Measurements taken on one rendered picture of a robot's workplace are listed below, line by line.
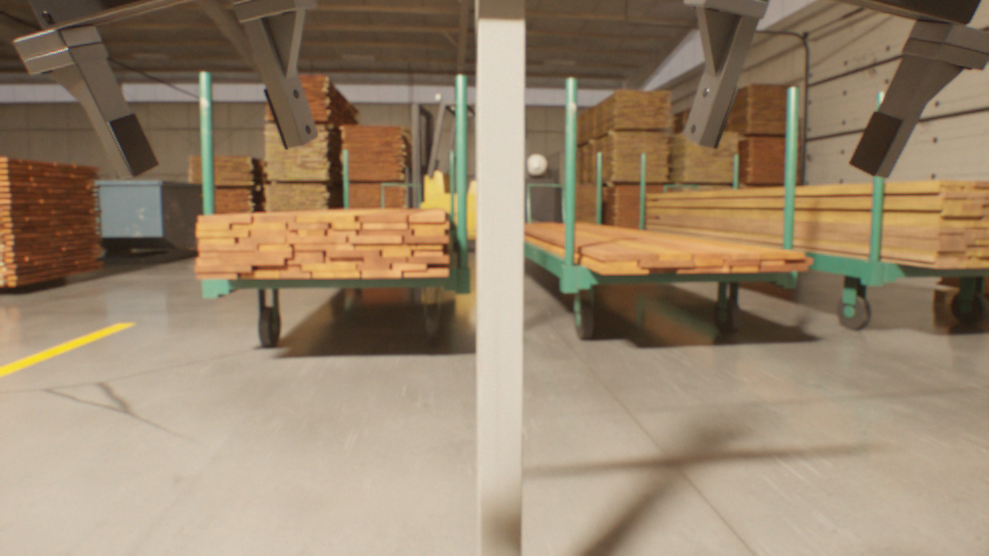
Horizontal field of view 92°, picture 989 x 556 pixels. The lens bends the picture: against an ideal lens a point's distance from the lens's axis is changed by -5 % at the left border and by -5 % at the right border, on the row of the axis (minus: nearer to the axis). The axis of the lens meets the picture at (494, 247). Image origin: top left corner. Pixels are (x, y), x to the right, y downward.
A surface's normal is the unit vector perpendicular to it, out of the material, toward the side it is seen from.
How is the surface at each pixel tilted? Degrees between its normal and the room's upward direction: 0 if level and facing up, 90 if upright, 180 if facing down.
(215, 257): 90
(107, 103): 83
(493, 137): 90
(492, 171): 90
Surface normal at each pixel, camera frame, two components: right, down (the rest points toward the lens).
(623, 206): 0.10, 0.08
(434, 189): -0.16, 0.01
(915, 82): -0.99, -0.12
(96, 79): 0.98, -0.11
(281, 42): -0.08, 0.47
